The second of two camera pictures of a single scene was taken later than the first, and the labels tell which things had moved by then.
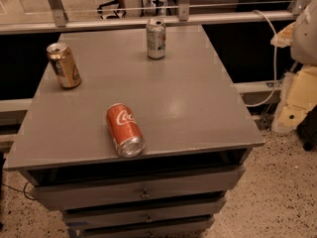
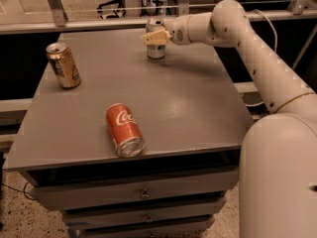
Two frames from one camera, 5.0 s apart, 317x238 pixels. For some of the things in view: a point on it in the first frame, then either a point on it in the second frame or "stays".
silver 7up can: (156, 39) stays
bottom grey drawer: (184, 228) stays
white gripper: (305, 40) to (178, 31)
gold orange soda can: (63, 63) stays
